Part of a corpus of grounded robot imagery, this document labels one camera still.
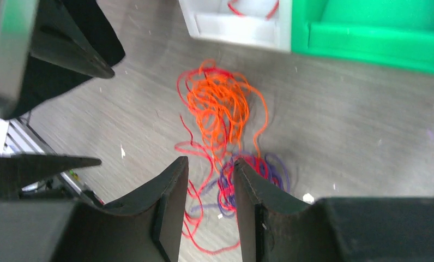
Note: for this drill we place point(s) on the aluminium rail frame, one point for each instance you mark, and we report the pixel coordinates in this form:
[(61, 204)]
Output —
[(17, 137)]

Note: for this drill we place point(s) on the green plastic bin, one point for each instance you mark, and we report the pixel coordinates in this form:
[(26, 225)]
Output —
[(393, 33)]

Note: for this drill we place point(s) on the white plastic bin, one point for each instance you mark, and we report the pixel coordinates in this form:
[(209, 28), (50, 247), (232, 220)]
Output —
[(257, 23)]

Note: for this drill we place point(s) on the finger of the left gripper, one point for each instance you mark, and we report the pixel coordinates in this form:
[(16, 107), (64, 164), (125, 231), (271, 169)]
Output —
[(20, 170)]

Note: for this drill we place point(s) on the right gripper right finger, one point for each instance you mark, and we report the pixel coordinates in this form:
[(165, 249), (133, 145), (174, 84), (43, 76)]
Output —
[(275, 226)]

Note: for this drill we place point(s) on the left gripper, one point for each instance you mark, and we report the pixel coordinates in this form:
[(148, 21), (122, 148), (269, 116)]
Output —
[(7, 54)]

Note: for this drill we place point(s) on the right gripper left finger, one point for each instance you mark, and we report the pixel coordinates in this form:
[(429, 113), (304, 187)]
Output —
[(144, 225)]

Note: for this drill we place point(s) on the black cloth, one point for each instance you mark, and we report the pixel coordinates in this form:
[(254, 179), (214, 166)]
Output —
[(43, 81)]

